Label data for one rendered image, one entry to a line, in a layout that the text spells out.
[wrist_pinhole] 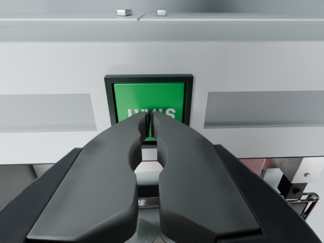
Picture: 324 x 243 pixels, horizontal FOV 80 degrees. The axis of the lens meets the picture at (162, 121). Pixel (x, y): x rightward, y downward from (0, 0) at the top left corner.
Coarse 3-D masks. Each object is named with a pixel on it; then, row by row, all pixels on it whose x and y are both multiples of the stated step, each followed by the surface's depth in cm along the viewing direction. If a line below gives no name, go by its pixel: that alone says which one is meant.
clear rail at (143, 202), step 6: (306, 192) 29; (312, 192) 29; (138, 198) 28; (144, 198) 28; (150, 198) 28; (156, 198) 28; (300, 198) 29; (306, 198) 29; (312, 198) 29; (318, 198) 29; (144, 204) 28; (150, 204) 28; (156, 204) 28
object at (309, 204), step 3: (306, 204) 30; (309, 204) 30; (312, 204) 29; (315, 204) 29; (306, 207) 30; (309, 207) 30; (312, 207) 30; (303, 210) 31; (306, 210) 30; (309, 210) 30; (303, 213) 31; (306, 213) 30; (309, 213) 30; (303, 216) 31; (306, 216) 31; (306, 219) 31
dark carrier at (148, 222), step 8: (144, 208) 29; (152, 208) 29; (296, 208) 30; (144, 216) 30; (152, 216) 30; (144, 224) 31; (152, 224) 31; (136, 232) 32; (144, 232) 32; (152, 232) 32; (160, 232) 32; (128, 240) 33; (136, 240) 33; (144, 240) 33; (152, 240) 33; (160, 240) 33; (168, 240) 33
